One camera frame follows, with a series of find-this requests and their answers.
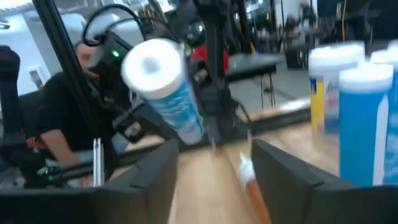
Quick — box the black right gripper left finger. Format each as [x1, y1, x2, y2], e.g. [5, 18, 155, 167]
[0, 138, 180, 224]

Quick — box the orange sealant tube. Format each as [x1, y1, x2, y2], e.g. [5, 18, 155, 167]
[238, 151, 273, 224]

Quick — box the person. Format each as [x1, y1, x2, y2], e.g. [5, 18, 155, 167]
[29, 40, 106, 170]

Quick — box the silver aluminium bracket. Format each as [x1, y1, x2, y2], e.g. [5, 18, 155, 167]
[92, 138, 106, 187]

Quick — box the black office chair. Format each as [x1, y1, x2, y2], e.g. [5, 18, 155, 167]
[0, 45, 26, 162]

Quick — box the Lysol wipes canister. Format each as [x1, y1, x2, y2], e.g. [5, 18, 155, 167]
[308, 41, 366, 138]

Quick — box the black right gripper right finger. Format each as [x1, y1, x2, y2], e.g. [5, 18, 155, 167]
[251, 139, 398, 224]

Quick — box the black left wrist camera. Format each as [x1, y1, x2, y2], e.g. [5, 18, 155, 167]
[88, 30, 134, 75]

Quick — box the dark grey desk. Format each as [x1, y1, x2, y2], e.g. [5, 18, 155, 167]
[226, 52, 285, 82]

